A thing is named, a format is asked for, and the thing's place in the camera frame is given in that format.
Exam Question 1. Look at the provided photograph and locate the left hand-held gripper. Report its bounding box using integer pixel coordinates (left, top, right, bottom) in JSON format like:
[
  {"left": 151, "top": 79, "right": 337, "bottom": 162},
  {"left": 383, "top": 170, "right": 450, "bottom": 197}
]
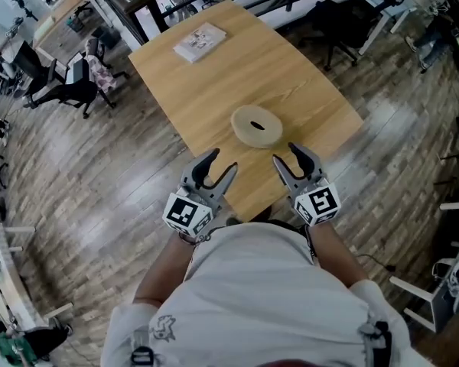
[{"left": 162, "top": 148, "right": 239, "bottom": 239}]

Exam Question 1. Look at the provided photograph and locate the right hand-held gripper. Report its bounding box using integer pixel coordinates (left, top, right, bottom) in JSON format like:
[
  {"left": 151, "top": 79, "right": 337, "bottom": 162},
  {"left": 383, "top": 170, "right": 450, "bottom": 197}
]
[{"left": 272, "top": 141, "right": 342, "bottom": 228}]

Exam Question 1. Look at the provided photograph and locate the beige woven rope basket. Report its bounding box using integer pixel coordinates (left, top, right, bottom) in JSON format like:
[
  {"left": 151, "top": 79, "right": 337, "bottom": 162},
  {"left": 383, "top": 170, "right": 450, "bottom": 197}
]
[{"left": 230, "top": 104, "right": 284, "bottom": 150}]

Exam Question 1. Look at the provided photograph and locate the person's left forearm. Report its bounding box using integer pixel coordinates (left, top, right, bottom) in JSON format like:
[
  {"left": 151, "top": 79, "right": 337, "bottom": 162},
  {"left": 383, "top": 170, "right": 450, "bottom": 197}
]
[{"left": 132, "top": 233, "right": 200, "bottom": 307}]

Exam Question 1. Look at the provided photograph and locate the person's right forearm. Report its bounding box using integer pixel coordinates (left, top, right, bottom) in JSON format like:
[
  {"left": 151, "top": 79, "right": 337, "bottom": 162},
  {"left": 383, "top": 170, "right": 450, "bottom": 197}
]
[{"left": 308, "top": 222, "right": 369, "bottom": 284}]

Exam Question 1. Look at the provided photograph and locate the wooden table with white legs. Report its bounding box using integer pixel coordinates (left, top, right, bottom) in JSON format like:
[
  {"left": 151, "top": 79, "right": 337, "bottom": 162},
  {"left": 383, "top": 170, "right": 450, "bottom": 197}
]
[{"left": 128, "top": 0, "right": 365, "bottom": 223}]

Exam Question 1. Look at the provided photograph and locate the person's white t-shirt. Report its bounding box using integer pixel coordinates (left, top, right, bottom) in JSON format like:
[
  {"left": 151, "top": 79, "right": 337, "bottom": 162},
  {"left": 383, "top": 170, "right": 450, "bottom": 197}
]
[{"left": 100, "top": 222, "right": 412, "bottom": 367}]

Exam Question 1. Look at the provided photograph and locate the white book on table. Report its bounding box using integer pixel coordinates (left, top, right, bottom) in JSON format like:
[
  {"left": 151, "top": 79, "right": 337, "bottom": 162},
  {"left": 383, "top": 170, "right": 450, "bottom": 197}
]
[{"left": 172, "top": 21, "right": 228, "bottom": 64}]

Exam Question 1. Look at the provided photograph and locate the pink patterned cloth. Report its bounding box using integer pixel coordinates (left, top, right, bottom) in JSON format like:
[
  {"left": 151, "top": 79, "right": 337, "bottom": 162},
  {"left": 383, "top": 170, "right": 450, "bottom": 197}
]
[{"left": 85, "top": 38, "right": 118, "bottom": 93}]

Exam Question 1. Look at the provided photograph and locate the black office chair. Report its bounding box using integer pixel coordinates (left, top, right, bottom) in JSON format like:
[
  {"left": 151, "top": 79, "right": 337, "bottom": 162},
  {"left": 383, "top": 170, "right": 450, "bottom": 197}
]
[
  {"left": 22, "top": 38, "right": 131, "bottom": 120},
  {"left": 298, "top": 0, "right": 373, "bottom": 72}
]

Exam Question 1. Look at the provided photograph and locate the black metal railing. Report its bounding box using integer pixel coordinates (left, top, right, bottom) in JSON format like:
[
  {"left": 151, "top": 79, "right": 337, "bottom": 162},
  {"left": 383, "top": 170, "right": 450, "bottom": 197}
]
[{"left": 86, "top": 0, "right": 330, "bottom": 47}]

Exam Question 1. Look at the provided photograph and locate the wooden desk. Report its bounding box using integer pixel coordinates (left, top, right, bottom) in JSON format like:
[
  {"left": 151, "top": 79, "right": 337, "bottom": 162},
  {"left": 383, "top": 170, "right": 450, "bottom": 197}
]
[{"left": 32, "top": 0, "right": 114, "bottom": 67}]

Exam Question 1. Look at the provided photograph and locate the thin wrist bracelet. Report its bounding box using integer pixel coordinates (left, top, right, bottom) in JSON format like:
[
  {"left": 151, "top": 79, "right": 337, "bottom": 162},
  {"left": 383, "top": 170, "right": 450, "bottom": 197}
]
[{"left": 177, "top": 230, "right": 212, "bottom": 247}]

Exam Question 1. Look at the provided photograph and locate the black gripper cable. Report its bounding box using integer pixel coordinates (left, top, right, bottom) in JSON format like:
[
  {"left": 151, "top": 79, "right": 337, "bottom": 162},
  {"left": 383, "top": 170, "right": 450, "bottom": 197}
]
[{"left": 304, "top": 226, "right": 317, "bottom": 260}]

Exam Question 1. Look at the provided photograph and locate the black floor cable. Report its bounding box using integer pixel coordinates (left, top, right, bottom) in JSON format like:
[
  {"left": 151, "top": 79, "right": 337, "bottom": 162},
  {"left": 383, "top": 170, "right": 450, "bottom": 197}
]
[{"left": 353, "top": 252, "right": 398, "bottom": 274}]

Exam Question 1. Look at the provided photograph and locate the black shoulder strap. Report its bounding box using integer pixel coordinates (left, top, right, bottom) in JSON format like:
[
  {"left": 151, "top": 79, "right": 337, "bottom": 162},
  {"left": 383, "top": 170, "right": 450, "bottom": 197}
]
[{"left": 359, "top": 319, "right": 393, "bottom": 367}]

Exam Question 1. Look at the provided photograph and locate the grey harness buckle strap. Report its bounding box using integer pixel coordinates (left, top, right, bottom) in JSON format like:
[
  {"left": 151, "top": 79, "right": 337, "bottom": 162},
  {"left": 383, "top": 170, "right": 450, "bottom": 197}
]
[{"left": 129, "top": 326, "right": 156, "bottom": 367}]

